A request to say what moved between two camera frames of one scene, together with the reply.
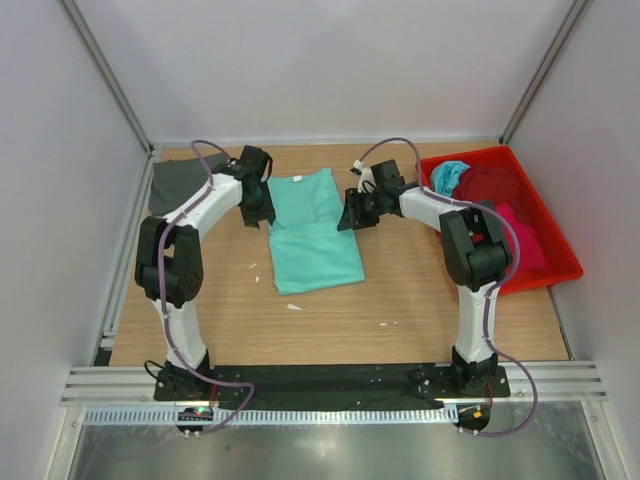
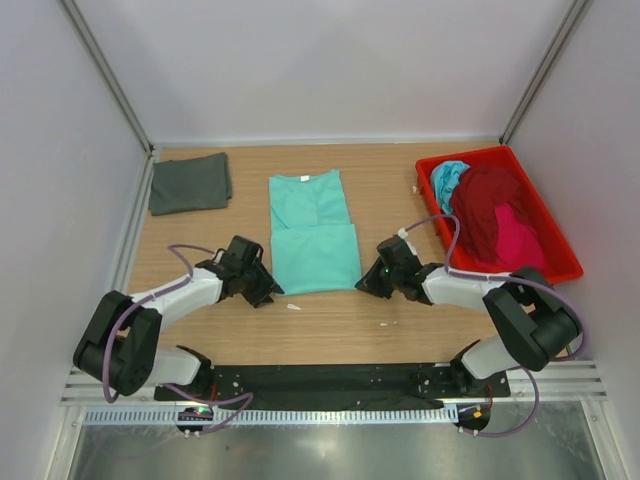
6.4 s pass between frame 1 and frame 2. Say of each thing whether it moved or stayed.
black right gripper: moved
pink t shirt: stayed
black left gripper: moved
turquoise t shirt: stayed
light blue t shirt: stayed
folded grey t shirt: stayed
